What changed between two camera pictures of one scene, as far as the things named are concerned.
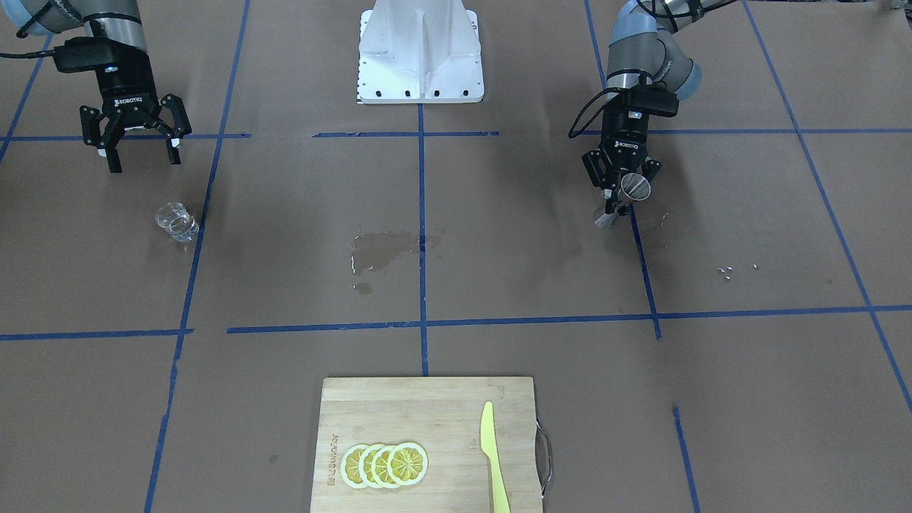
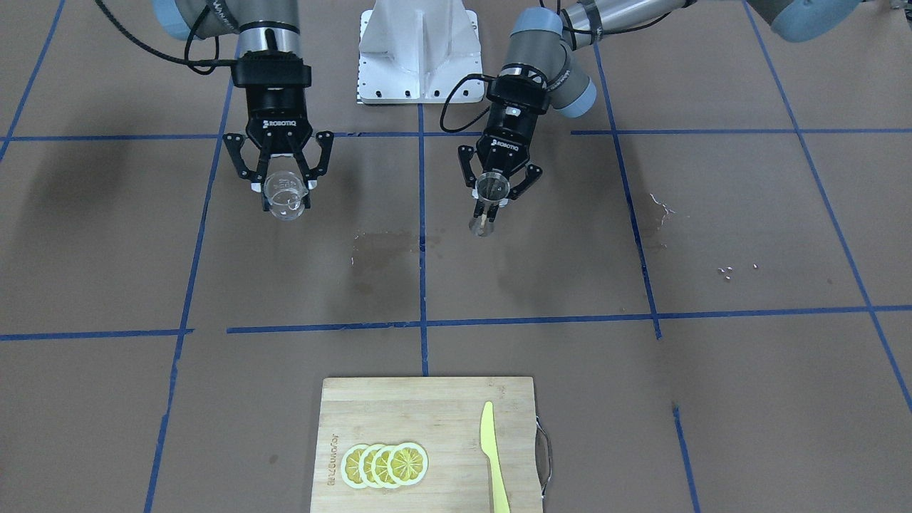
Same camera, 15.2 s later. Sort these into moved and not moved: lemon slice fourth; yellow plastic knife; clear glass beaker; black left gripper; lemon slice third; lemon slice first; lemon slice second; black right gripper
Moved: black left gripper; black right gripper; clear glass beaker
Not moved: lemon slice second; yellow plastic knife; lemon slice first; lemon slice third; lemon slice fourth
